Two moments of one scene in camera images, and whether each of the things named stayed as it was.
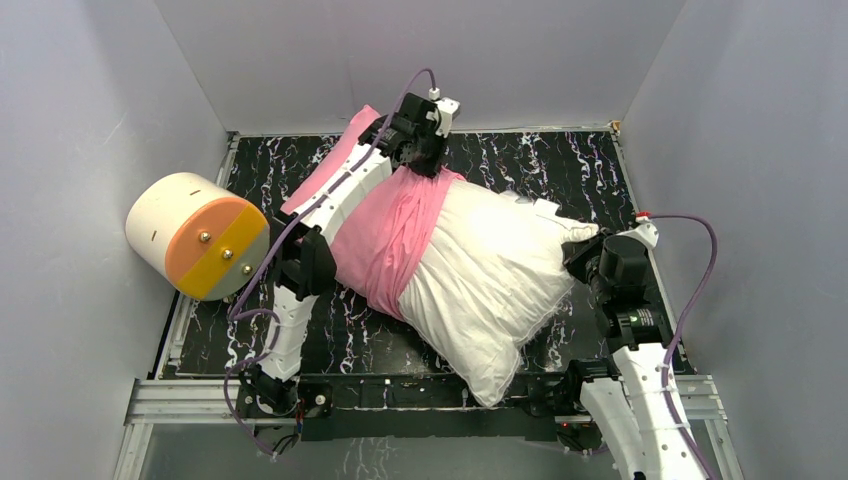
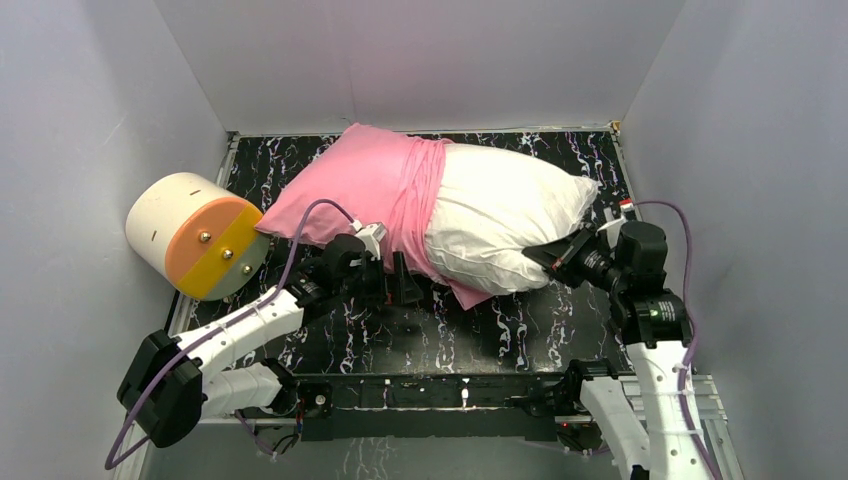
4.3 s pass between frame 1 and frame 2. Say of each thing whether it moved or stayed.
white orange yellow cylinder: stayed
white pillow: moved
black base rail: stayed
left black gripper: moved
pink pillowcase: moved
